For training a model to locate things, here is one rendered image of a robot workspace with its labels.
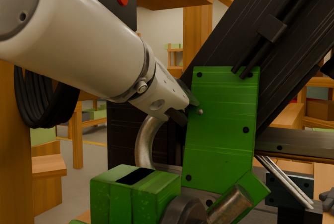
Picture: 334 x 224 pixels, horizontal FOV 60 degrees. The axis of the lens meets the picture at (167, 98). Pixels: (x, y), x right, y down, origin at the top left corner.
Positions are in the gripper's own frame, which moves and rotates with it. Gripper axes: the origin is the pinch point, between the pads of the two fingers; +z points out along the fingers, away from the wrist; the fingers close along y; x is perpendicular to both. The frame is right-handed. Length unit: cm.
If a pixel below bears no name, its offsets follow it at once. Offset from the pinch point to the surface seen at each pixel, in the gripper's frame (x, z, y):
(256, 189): -1.4, 2.7, -18.9
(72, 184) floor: 190, 223, 105
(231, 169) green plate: -0.2, 3.0, -14.4
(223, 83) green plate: -8.0, 2.3, -2.6
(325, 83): -87, 283, 33
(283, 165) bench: -5, 86, -15
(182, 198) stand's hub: 0.9, -20.1, -16.8
